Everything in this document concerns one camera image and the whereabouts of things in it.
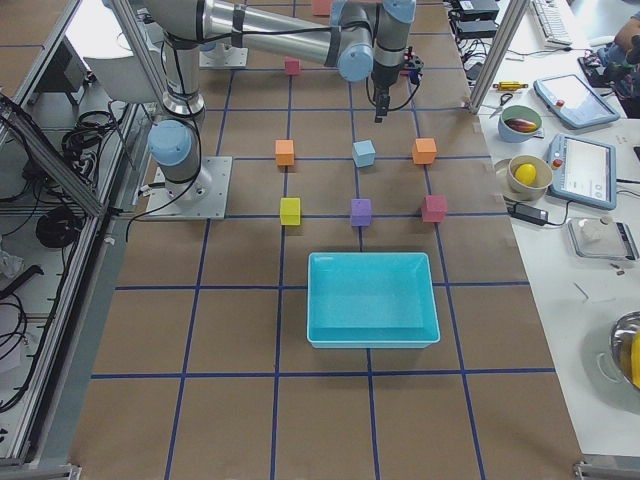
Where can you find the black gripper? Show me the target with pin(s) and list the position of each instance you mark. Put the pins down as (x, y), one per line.
(384, 78)

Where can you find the light blue foam block carried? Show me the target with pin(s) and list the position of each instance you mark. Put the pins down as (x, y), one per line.
(363, 153)

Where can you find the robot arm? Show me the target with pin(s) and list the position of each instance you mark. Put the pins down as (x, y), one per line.
(364, 41)

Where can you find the orange foam block window side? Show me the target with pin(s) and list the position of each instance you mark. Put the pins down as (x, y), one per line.
(424, 151)

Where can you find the dark pink foam block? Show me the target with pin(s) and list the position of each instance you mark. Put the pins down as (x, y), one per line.
(292, 66)

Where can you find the pink plastic bin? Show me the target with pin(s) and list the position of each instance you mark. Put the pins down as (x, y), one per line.
(321, 8)

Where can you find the purple foam block near cyan bin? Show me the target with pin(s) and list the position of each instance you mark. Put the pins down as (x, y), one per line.
(361, 212)

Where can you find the black power adapter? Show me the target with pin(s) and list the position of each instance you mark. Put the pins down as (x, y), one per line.
(473, 19)

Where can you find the pink foam block far right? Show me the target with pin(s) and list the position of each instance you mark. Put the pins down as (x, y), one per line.
(434, 208)

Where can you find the brass cylinder tool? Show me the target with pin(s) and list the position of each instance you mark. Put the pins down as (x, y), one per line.
(509, 86)

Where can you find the light blue bowl with fruit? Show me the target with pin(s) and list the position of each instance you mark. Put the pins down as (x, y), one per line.
(518, 123)

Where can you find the yellow foam block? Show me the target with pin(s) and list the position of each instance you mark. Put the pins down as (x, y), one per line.
(290, 211)

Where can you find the beige bowl with lemon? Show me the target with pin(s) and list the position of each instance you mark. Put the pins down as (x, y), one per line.
(523, 178)

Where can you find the teach pendant far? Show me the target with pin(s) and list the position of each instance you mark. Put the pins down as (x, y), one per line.
(574, 102)

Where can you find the teach pendant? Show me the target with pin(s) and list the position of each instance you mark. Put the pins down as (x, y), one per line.
(584, 171)
(574, 102)

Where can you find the white keyboard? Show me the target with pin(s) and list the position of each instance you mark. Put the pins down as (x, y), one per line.
(548, 19)

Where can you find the black laptop charger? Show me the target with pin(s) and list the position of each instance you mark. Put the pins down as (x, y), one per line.
(528, 214)

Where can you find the cyan plastic bin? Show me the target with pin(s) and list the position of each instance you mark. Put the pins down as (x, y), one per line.
(371, 300)

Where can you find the teach pendant near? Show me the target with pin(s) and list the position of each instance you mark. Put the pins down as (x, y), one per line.
(584, 171)

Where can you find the digital kitchen scale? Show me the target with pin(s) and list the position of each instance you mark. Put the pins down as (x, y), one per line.
(602, 238)

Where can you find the steel bowl with banana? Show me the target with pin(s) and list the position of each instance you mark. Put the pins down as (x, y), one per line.
(616, 357)

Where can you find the black handled scissors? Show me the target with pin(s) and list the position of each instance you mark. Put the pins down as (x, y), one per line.
(504, 99)

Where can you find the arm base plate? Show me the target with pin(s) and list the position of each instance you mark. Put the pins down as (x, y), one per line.
(218, 55)
(205, 199)

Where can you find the aluminium frame post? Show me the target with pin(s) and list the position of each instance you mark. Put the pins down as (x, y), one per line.
(506, 31)

